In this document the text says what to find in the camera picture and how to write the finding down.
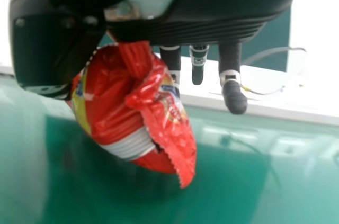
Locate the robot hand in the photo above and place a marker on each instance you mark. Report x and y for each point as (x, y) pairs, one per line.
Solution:
(201, 4)

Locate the red biscuit packet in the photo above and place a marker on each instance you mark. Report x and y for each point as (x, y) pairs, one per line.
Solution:
(111, 102)

